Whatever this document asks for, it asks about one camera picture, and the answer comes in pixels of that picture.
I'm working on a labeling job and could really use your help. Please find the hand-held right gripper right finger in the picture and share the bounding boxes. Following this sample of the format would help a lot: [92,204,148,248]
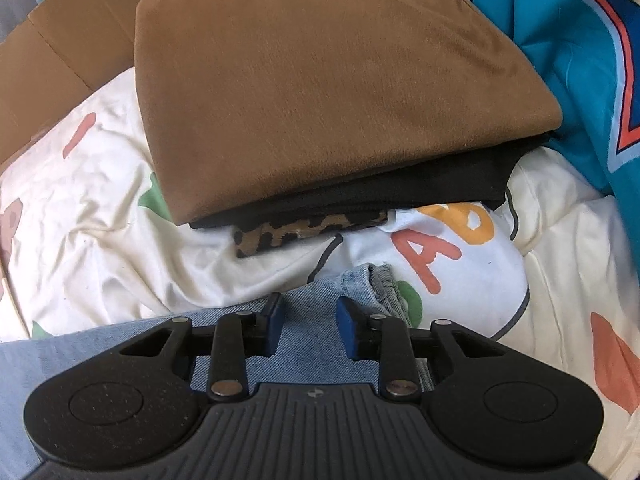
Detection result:
[336,296,503,402]

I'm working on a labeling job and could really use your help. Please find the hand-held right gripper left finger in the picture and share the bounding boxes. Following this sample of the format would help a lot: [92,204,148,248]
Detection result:
[120,292,286,403]

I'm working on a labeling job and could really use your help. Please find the blue denim pants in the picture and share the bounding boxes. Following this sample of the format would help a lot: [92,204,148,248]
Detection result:
[0,262,436,480]

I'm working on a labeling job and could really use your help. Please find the leopard print cloth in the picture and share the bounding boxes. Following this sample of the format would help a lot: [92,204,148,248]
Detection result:
[234,210,390,259]

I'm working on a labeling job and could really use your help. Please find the black folded garment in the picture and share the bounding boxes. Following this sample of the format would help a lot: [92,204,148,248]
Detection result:
[189,130,556,231]

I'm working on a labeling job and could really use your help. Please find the cream bear print blanket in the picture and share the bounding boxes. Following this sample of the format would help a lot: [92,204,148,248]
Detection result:
[0,67,640,480]

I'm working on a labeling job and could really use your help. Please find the brown folded garment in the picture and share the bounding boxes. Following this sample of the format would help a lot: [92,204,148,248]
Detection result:
[135,0,563,226]

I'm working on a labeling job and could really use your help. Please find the brown cardboard sheet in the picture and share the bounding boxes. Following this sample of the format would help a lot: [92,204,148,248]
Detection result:
[0,0,196,171]

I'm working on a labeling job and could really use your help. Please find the teal jersey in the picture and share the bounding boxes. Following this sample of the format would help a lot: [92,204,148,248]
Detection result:
[472,0,640,206]

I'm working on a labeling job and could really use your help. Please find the grey upright mattress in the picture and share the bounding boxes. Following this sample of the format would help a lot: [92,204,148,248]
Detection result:
[0,0,81,41]

